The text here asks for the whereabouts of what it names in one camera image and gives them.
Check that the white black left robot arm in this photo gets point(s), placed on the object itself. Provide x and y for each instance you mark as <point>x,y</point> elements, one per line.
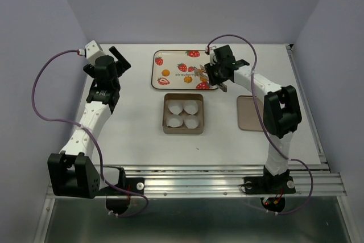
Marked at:
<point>72,171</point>

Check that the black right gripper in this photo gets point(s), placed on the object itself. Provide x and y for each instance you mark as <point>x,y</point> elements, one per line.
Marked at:
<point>212,79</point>

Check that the aluminium table edge rail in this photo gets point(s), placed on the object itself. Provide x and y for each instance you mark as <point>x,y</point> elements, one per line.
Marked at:
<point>308,117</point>

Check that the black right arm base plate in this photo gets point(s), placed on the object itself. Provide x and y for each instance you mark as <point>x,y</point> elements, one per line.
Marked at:
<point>263,185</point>

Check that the aluminium front frame rails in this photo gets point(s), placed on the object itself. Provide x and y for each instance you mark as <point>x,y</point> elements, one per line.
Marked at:
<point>206,204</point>

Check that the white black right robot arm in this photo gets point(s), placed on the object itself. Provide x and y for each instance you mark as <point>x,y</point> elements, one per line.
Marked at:
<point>279,118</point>

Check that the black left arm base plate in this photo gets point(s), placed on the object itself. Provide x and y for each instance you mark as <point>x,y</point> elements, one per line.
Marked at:
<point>117,176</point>

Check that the white paper cup front-right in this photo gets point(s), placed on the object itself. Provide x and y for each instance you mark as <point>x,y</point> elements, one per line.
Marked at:
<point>191,121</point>

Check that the gold tin lid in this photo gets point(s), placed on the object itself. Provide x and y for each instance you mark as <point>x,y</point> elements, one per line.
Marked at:
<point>246,114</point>

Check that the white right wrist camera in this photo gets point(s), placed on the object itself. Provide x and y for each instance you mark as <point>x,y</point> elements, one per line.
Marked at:
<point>210,52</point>

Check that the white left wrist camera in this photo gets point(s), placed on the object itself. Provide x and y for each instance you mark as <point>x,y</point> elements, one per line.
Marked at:
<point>93,51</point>

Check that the gold square cookie tin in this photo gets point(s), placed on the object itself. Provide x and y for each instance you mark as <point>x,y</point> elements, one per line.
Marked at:
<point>183,130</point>

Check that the white paper cup front-left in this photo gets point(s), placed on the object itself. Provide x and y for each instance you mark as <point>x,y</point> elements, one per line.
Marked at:
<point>174,121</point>

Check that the steel serving tongs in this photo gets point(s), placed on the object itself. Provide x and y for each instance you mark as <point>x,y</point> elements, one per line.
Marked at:
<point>212,83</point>

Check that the white paper cup back-right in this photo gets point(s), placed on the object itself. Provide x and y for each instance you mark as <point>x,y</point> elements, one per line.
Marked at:
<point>190,107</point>

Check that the strawberry print tray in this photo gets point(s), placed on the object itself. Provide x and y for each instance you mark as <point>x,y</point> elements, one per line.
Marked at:
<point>180,63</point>

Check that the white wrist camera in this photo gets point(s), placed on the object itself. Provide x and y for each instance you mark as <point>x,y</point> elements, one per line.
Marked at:
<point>210,52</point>
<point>93,51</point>

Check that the white paper cup back-left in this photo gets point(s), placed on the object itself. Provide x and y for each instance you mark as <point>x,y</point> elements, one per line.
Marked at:
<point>175,107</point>

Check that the orange round cookie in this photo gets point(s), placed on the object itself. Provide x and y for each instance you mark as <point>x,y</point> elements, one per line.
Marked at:
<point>165,72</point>

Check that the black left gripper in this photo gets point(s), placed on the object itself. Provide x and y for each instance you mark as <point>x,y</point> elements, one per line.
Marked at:
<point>121,65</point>

